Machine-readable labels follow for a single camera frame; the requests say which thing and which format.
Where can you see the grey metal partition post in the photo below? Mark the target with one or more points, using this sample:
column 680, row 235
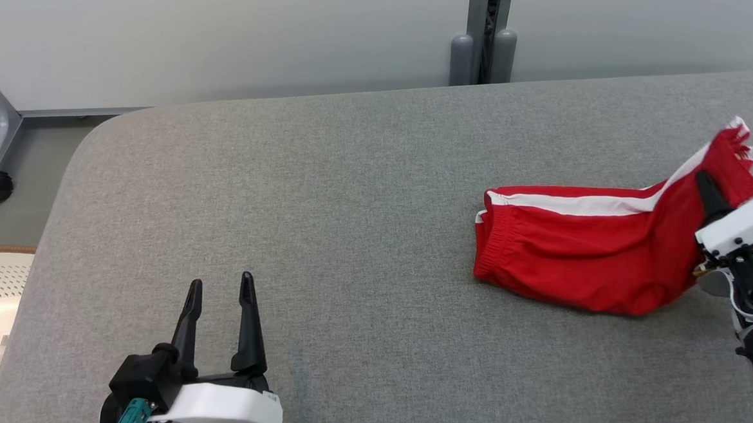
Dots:
column 483, row 32

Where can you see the red shorts with white stripe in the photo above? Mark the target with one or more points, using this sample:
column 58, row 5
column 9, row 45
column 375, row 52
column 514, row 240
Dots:
column 578, row 252

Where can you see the grey fabric sofa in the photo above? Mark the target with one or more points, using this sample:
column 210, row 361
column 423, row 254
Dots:
column 350, row 206

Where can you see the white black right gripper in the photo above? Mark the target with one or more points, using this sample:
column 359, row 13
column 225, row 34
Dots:
column 747, row 221

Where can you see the grey partition base rail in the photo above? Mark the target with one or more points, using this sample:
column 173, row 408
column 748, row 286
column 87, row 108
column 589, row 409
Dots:
column 81, row 112

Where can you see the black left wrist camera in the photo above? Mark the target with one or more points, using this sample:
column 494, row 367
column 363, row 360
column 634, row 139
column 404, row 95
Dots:
column 143, row 378

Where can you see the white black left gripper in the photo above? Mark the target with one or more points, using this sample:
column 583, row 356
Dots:
column 225, row 403

